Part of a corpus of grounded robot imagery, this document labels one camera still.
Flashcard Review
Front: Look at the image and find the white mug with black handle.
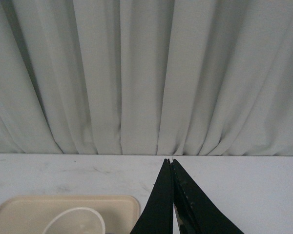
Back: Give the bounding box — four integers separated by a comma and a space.
43, 207, 105, 234

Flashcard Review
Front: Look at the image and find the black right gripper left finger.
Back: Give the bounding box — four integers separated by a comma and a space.
131, 159, 174, 234

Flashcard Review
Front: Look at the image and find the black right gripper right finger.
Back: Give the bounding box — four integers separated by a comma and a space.
172, 159, 242, 234

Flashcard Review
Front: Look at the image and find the grey pleated curtain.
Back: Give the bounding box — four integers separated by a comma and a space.
0, 0, 293, 156

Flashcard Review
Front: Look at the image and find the beige rectangular plastic tray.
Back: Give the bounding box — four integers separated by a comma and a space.
0, 195, 140, 234

